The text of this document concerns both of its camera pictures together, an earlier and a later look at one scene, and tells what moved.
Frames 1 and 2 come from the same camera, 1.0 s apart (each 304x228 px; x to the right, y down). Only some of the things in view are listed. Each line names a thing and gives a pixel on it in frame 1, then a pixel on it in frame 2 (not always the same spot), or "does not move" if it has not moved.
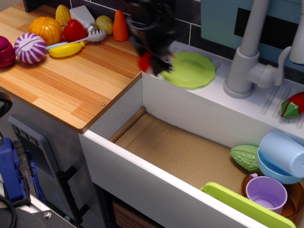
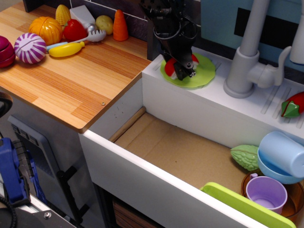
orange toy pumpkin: [48, 28] does not move
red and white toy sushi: [145, 62] to [170, 68]
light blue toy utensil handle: [53, 45] does not move
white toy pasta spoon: [94, 37] does not move
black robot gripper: [151, 25] to [175, 37]
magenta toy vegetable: [7, 55] does not move
